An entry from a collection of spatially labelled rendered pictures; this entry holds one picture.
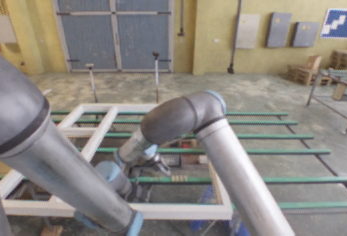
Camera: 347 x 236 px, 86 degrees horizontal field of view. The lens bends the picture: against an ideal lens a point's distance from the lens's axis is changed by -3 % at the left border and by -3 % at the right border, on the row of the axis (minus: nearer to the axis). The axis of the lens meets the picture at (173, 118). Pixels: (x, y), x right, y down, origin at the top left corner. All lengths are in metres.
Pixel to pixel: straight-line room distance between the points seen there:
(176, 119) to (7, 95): 0.39
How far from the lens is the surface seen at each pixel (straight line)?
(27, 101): 0.29
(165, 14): 7.22
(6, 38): 9.18
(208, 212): 1.21
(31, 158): 0.33
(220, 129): 0.59
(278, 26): 7.91
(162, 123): 0.55
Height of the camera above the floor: 1.89
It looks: 28 degrees down
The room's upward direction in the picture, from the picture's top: straight up
